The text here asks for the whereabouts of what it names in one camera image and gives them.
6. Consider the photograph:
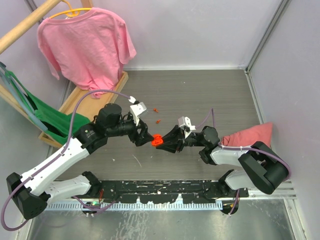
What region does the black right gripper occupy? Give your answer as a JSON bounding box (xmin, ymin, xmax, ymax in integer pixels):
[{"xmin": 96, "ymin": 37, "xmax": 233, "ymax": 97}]
[{"xmin": 155, "ymin": 124, "xmax": 204, "ymax": 154}]

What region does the orange earbud case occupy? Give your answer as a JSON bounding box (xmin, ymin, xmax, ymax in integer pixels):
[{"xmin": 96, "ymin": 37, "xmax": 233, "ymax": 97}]
[{"xmin": 151, "ymin": 134, "xmax": 164, "ymax": 147}]

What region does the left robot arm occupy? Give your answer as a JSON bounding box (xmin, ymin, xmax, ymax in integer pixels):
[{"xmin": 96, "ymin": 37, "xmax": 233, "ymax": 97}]
[{"xmin": 6, "ymin": 101, "xmax": 154, "ymax": 220}]

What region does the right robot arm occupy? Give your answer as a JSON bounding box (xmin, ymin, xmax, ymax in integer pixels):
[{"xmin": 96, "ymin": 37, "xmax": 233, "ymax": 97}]
[{"xmin": 151, "ymin": 125, "xmax": 291, "ymax": 197}]

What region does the wooden rack base tray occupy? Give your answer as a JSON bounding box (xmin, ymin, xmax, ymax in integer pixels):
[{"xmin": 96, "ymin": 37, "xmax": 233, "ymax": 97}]
[{"xmin": 38, "ymin": 70, "xmax": 129, "ymax": 150}]

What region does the green t-shirt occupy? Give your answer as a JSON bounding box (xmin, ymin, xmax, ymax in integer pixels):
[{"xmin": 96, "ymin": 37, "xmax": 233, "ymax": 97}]
[{"xmin": 4, "ymin": 70, "xmax": 91, "ymax": 146}]

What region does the salmon pink folded cloth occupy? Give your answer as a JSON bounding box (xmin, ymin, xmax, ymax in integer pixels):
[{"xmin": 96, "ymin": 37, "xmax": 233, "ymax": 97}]
[{"xmin": 219, "ymin": 122, "xmax": 273, "ymax": 149}]

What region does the pink t-shirt on hanger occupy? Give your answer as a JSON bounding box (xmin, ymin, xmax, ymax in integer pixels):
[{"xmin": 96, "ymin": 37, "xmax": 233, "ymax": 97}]
[{"xmin": 37, "ymin": 7, "xmax": 137, "ymax": 99}]

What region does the grey-blue clothes hanger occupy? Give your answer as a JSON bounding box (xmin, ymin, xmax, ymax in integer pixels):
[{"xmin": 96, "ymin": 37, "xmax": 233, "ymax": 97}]
[{"xmin": 0, "ymin": 62, "xmax": 48, "ymax": 132}]

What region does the yellow clothes hanger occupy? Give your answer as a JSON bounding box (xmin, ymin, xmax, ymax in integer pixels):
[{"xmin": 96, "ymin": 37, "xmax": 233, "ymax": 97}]
[{"xmin": 49, "ymin": 0, "xmax": 93, "ymax": 19}]

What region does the wooden hanging rod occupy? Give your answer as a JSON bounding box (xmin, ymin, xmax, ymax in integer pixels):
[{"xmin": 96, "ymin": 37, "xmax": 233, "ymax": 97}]
[{"xmin": 0, "ymin": 0, "xmax": 61, "ymax": 54}]

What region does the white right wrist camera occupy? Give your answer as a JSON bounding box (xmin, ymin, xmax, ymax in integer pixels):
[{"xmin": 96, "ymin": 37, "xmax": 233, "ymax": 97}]
[{"xmin": 178, "ymin": 116, "xmax": 196, "ymax": 139}]

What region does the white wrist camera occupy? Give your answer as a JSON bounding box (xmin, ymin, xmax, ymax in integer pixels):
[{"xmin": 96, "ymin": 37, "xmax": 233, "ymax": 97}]
[
  {"xmin": 178, "ymin": 116, "xmax": 196, "ymax": 139},
  {"xmin": 130, "ymin": 102, "xmax": 148, "ymax": 126}
]

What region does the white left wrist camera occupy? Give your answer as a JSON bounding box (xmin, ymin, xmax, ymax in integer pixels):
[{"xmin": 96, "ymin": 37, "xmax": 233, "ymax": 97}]
[{"xmin": 130, "ymin": 102, "xmax": 148, "ymax": 126}]

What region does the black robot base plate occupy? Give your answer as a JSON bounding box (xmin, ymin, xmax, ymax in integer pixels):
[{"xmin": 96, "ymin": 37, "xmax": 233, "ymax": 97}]
[{"xmin": 100, "ymin": 180, "xmax": 237, "ymax": 204}]

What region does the grey slotted cable duct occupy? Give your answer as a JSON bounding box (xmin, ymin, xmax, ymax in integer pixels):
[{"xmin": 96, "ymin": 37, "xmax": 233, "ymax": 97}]
[{"xmin": 46, "ymin": 200, "xmax": 223, "ymax": 212}]

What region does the aluminium corner frame post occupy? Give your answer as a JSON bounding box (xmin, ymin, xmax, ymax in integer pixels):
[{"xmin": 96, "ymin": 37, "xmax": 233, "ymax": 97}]
[{"xmin": 244, "ymin": 0, "xmax": 291, "ymax": 74}]

